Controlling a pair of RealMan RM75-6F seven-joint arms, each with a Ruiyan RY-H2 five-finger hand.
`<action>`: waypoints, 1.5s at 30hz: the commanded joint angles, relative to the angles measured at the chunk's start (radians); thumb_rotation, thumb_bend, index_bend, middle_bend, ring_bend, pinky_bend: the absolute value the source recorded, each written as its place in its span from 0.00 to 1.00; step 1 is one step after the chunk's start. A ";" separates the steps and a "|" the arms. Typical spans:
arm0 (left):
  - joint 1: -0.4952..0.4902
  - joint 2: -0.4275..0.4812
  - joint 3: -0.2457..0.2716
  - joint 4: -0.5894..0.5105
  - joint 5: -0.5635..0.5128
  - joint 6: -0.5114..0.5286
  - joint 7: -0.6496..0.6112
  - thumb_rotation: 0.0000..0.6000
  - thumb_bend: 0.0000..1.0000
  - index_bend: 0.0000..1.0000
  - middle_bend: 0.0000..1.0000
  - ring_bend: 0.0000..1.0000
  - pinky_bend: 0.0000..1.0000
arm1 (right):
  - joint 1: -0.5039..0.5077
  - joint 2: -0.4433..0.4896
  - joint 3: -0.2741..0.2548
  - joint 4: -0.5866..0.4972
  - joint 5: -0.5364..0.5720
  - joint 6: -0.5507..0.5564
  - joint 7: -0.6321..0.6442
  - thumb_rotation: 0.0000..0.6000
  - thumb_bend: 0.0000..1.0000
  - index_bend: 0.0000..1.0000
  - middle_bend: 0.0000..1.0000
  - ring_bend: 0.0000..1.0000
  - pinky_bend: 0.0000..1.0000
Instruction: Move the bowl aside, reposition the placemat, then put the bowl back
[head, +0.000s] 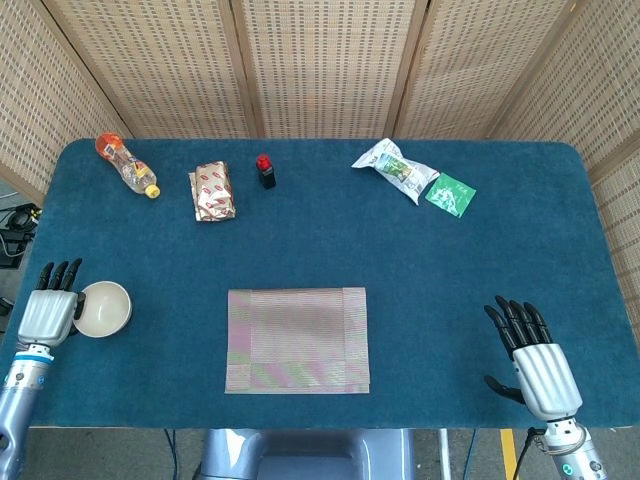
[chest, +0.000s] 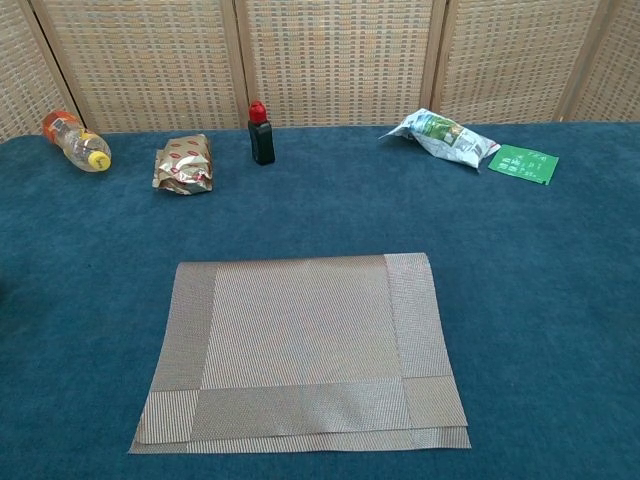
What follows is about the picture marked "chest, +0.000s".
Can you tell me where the grey woven placemat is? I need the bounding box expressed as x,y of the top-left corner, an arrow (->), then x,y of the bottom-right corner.
128,252 -> 473,455

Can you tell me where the black bottle with red cap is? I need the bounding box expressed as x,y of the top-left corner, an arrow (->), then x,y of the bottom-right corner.
247,100 -> 277,166

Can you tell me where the silver red snack packet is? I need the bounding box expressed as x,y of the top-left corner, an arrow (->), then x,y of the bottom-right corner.
151,133 -> 215,197

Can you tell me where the white green crumpled snack bag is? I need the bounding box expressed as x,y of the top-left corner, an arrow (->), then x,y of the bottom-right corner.
378,107 -> 502,175

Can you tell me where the woven bamboo folding screen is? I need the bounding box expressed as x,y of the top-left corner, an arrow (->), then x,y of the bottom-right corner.
0,0 -> 640,144

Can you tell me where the blue carpet table cover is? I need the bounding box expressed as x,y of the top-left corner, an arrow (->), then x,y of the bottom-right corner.
0,119 -> 640,480

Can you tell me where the green sachet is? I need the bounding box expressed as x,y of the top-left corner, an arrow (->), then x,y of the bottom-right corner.
487,143 -> 560,186

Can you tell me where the plastic bottle with yellow cap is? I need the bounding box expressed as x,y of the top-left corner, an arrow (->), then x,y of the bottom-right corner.
41,109 -> 113,174

